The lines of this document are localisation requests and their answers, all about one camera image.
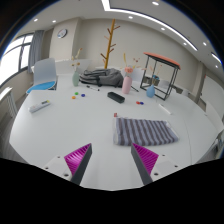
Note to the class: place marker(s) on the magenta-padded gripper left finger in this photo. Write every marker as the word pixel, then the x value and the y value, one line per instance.
pixel 77 159

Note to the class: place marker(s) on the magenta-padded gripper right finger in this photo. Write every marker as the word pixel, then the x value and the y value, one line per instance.
pixel 146 159

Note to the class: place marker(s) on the grey striped towel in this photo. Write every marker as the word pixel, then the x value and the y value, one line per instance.
pixel 145 131

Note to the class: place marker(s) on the white oblong remote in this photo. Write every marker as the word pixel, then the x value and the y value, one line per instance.
pixel 164 109

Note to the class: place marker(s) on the small red block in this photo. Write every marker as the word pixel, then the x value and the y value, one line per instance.
pixel 115 114

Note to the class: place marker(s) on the blue round magnet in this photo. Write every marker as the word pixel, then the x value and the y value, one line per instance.
pixel 141 103

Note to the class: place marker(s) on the red round magnet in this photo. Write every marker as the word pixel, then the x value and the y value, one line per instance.
pixel 137 102

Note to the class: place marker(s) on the orange round magnet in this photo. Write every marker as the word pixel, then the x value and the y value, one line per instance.
pixel 73 97

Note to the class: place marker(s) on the white remote control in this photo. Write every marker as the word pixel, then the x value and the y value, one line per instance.
pixel 39 106

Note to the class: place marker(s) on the green round magnet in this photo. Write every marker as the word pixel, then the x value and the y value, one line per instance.
pixel 76 93

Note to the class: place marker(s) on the blue vase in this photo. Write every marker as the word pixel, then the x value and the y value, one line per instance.
pixel 150 91

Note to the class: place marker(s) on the black rectangular case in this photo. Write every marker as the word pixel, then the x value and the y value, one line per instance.
pixel 116 97

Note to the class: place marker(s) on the thin black pen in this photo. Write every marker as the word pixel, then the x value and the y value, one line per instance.
pixel 134 88

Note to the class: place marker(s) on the pink vase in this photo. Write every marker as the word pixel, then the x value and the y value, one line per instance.
pixel 126 85

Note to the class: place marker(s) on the green vase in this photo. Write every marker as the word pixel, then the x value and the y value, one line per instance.
pixel 76 79

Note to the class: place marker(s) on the dried flower stems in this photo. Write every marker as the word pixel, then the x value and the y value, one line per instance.
pixel 77 63
pixel 155 78

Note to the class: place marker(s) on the grey backpack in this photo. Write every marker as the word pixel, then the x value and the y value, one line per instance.
pixel 103 77

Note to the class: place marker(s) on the pink flower bunch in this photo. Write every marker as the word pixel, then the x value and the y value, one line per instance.
pixel 128 70

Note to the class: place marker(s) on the white chair blue seat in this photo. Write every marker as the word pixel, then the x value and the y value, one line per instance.
pixel 45 71

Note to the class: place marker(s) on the wooden coat rack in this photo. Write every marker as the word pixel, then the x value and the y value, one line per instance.
pixel 108 50

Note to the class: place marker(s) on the grey curtain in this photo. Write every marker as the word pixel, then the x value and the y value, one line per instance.
pixel 35 50

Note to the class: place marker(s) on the window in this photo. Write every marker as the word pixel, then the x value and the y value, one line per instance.
pixel 11 58

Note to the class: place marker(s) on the long ceiling light strip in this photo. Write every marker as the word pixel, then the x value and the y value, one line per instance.
pixel 150 19

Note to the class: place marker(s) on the round ceiling spotlights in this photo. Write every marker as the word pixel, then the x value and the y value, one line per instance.
pixel 155 3

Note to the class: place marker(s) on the orange-topped black frame table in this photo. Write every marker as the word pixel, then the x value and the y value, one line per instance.
pixel 163 58

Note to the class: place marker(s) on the round wall clock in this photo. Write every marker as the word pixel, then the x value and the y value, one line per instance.
pixel 62 33

